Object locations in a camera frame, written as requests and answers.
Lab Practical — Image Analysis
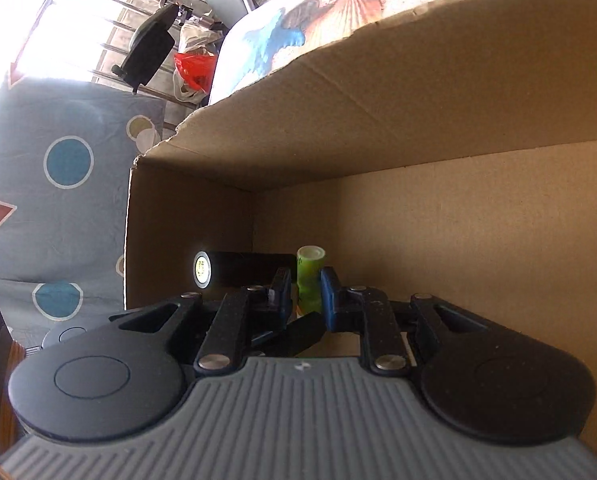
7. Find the patterned grey cloth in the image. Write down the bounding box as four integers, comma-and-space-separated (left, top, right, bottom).
0, 79, 165, 347

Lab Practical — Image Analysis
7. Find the open cardboard box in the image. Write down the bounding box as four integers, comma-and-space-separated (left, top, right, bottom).
124, 0, 597, 451

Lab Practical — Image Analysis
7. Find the black cylinder tube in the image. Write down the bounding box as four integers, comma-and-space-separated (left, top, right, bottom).
191, 250, 297, 289

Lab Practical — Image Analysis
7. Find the green glue stick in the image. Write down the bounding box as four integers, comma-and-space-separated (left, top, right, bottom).
296, 245, 326, 315

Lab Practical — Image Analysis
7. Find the red bag on floor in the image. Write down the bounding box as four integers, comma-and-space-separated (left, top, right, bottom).
172, 22, 224, 105

